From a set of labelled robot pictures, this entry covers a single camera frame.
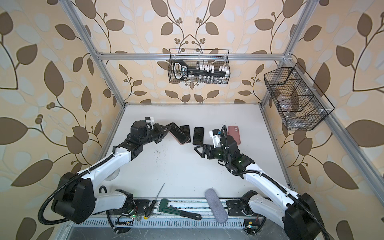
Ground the black wire basket wall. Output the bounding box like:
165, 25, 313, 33
168, 48, 231, 85
264, 63, 335, 131

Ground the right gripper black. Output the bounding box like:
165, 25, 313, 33
195, 144, 231, 164

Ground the black wire basket back wall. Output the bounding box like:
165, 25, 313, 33
168, 48, 231, 85

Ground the grey oblong pouch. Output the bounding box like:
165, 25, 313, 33
205, 189, 228, 224

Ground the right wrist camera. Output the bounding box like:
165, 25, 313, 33
209, 129, 221, 148

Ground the black wire basket right wall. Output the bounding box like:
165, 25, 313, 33
264, 63, 335, 131

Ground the blue phone black screen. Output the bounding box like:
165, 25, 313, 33
193, 127, 205, 146

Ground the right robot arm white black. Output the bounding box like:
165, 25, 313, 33
195, 135, 331, 240

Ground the black socket set rail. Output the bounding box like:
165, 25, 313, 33
171, 60, 231, 80

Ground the pink phone case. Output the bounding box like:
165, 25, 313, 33
228, 126, 241, 145

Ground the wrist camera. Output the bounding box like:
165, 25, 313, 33
209, 129, 221, 148
145, 117, 155, 124

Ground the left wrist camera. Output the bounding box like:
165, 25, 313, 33
145, 117, 155, 124

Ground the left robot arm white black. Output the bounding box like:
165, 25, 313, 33
38, 117, 171, 226

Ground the green pipe wrench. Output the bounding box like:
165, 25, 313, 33
158, 199, 202, 221

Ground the screwdriver black yellow handle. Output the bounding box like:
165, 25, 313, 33
144, 183, 165, 220

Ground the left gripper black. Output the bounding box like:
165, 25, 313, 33
138, 123, 171, 147

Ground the white tape roll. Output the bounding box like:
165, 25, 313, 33
105, 169, 120, 182

